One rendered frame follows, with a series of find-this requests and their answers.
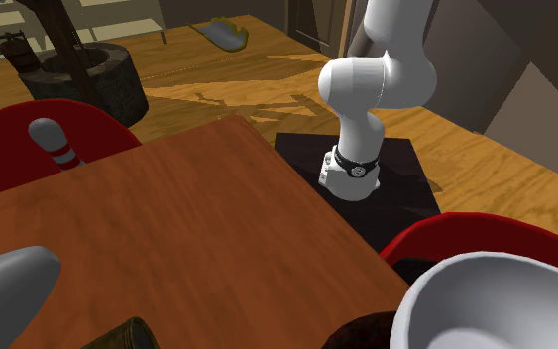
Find black robot stand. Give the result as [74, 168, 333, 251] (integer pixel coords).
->
[274, 132, 442, 255]

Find grey rug yellow edge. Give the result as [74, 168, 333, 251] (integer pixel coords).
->
[188, 17, 250, 54]

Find dark wooden door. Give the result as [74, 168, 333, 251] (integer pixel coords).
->
[285, 0, 357, 60]

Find dark stone well planter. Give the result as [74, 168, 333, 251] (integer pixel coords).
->
[0, 0, 151, 130]

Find red chair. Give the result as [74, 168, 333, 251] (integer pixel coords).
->
[0, 98, 143, 203]
[380, 211, 558, 286]

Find dark brass cylinder cup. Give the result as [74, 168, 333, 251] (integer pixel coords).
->
[79, 316, 162, 349]

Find pale shelf unit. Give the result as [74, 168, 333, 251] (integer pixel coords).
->
[0, 0, 168, 66]

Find white bowling pin red stripes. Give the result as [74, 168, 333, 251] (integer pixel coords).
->
[28, 117, 86, 173]

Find white bowl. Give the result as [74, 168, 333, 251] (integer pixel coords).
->
[389, 251, 558, 349]

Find grey pointed object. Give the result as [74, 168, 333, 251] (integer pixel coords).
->
[0, 245, 62, 349]

